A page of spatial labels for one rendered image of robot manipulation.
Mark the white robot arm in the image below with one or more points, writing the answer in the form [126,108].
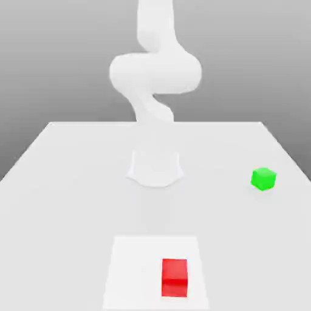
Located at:
[155,73]

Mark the small green cube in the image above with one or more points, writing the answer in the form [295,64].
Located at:
[263,179]

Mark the small red cube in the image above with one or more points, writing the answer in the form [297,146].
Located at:
[174,277]

